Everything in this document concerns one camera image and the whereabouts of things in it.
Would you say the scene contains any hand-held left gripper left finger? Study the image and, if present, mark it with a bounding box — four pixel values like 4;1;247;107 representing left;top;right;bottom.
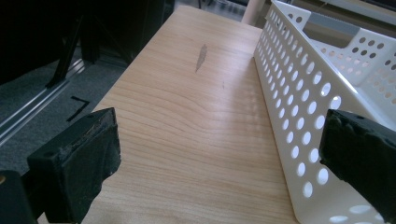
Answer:
26;106;122;224

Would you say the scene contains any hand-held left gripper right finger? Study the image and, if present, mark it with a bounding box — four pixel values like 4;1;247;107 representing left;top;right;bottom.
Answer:
318;108;396;224

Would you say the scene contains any white perforated plastic basket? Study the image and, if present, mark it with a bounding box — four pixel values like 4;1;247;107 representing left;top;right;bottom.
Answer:
253;0;396;224

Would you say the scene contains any black metal stand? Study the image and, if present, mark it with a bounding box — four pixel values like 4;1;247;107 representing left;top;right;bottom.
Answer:
45;12;104;90

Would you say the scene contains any aluminium floor rail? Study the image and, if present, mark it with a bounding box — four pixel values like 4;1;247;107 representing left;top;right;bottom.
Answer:
0;57;86;147

